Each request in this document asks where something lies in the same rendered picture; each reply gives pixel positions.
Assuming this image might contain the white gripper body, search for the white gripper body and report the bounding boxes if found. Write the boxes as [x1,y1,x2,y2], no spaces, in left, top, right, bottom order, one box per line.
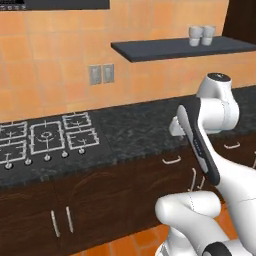
[168,114,187,137]

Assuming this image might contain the dark wood drawer front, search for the dark wood drawer front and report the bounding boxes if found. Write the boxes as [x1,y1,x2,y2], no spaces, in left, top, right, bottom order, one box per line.
[137,147,194,179]
[207,132,256,158]

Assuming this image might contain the dark wood cupboard door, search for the dark wood cupboard door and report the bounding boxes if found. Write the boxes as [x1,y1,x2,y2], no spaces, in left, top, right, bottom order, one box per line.
[0,182,65,256]
[138,166,200,231]
[54,163,142,255]

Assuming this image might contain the white cup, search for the white cup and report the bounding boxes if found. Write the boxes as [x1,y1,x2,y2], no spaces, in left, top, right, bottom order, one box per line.
[201,24,217,47]
[188,25,204,47]

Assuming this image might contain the black gas hob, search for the black gas hob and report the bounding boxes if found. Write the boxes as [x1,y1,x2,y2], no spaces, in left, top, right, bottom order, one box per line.
[0,111,102,172]

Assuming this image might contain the dark range hood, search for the dark range hood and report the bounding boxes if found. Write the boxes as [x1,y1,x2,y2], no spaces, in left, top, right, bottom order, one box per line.
[0,0,111,12]

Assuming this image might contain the silver drawer handle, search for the silver drawer handle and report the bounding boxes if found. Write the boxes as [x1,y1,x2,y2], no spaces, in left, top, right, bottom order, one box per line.
[223,141,242,150]
[161,155,183,166]

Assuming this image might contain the dark grey wall shelf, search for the dark grey wall shelf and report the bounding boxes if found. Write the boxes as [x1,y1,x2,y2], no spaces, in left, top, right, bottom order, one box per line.
[110,35,256,64]

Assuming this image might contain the grey wall outlet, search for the grey wall outlet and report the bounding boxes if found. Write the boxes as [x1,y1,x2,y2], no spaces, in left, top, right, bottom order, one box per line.
[101,63,116,84]
[88,64,103,86]

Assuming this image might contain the dark wood wall cupboard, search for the dark wood wall cupboard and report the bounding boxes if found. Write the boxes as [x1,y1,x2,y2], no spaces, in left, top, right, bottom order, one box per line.
[222,0,256,45]

